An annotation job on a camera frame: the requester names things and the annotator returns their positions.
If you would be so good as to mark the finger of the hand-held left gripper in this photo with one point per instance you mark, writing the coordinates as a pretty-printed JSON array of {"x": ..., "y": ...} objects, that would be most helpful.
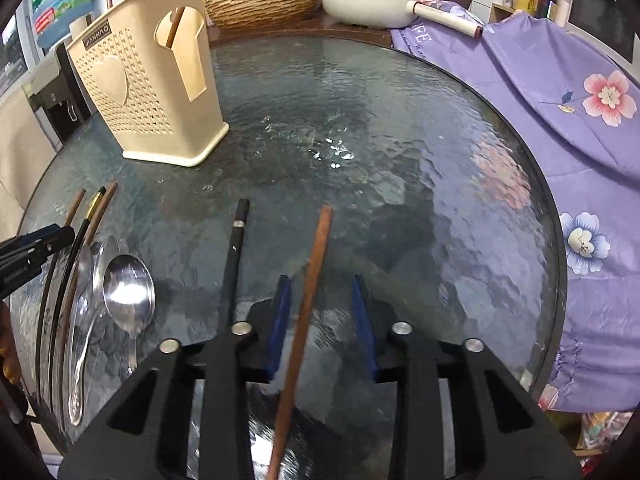
[
  {"x": 50, "y": 240},
  {"x": 20, "y": 276}
]

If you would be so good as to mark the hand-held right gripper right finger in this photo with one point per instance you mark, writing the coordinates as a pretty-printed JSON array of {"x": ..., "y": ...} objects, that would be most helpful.
[{"x": 364, "y": 325}]

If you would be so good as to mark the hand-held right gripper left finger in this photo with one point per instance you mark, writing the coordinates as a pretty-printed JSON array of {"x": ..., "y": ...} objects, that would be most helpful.
[{"x": 279, "y": 320}]

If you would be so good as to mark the stainless steel spoon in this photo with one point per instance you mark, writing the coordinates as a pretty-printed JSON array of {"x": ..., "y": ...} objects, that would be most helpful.
[
  {"x": 127, "y": 295},
  {"x": 107, "y": 255},
  {"x": 82, "y": 280}
]

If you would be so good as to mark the beige perforated utensil holder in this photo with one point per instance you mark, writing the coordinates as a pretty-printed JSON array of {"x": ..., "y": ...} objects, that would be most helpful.
[{"x": 150, "y": 85}]

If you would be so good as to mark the person's left hand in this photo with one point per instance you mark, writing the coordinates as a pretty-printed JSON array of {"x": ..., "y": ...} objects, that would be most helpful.
[{"x": 7, "y": 355}]

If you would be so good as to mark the black chopstick with gold band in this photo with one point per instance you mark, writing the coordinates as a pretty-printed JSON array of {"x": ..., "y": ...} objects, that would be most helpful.
[{"x": 95, "y": 205}]

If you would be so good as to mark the black chopstick with silver band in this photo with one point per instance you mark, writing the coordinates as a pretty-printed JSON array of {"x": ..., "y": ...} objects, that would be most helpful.
[{"x": 235, "y": 255}]

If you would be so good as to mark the beige cloth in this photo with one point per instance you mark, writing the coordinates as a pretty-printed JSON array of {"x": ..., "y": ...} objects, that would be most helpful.
[{"x": 20, "y": 160}]

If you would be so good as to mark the black and white water dispenser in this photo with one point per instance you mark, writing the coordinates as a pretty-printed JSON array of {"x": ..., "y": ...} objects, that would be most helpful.
[{"x": 55, "y": 105}]

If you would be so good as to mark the white cup dispenser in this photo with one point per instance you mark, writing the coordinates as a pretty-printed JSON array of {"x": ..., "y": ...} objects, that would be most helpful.
[{"x": 81, "y": 29}]

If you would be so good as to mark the blue water jug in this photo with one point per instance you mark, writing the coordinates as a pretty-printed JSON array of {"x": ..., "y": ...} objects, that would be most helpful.
[{"x": 62, "y": 0}]

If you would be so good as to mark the floral seat cushion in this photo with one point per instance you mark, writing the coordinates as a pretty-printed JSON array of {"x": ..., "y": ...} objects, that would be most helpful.
[{"x": 602, "y": 432}]

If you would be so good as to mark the wooden sink counter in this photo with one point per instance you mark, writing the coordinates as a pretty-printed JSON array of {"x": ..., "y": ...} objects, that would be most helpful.
[{"x": 300, "y": 25}]

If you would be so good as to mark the purple floral cloth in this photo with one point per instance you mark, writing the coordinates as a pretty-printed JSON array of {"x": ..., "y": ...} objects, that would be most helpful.
[{"x": 525, "y": 75}]

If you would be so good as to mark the cream frying pan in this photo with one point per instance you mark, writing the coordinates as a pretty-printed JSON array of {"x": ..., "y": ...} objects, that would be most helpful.
[{"x": 365, "y": 10}]

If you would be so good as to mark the brown ribbed basin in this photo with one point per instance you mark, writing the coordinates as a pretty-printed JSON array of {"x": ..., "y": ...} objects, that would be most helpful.
[{"x": 262, "y": 2}]

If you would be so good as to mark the white microwave oven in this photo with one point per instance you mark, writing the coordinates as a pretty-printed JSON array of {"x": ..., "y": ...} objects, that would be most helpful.
[{"x": 607, "y": 22}]

